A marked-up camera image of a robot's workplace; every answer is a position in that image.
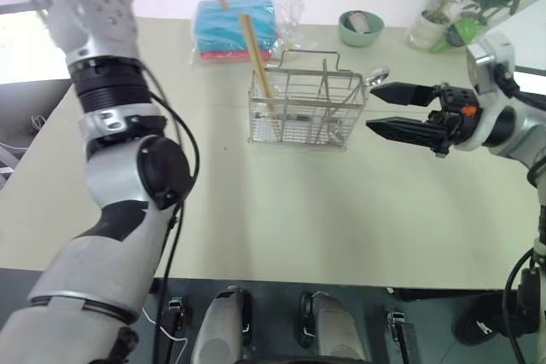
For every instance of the white board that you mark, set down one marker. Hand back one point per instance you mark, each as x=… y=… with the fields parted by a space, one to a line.
x=533 y=19

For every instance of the black caster wheel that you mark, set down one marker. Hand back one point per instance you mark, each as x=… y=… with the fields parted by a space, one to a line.
x=478 y=327

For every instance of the pale small object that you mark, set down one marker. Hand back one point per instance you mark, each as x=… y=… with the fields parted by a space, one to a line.
x=358 y=22

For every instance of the bagged stack of coloured cloths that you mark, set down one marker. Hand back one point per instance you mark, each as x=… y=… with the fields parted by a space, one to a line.
x=234 y=27

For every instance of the black clamp with silver label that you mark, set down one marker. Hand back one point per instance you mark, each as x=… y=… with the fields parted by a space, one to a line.
x=175 y=317
x=401 y=334

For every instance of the metal spoon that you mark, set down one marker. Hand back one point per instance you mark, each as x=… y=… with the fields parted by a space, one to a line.
x=377 y=75

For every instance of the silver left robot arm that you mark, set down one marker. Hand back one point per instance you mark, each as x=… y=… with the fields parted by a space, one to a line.
x=106 y=249

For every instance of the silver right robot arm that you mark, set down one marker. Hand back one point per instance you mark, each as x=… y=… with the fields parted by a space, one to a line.
x=526 y=138

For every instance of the grey rounded cover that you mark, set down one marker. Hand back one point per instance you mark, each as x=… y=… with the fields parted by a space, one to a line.
x=219 y=330
x=332 y=330

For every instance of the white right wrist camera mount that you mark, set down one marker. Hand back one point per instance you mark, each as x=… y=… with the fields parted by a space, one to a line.
x=490 y=57

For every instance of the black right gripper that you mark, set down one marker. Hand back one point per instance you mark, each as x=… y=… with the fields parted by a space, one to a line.
x=456 y=102

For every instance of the green bowl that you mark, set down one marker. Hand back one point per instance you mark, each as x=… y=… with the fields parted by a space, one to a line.
x=362 y=38

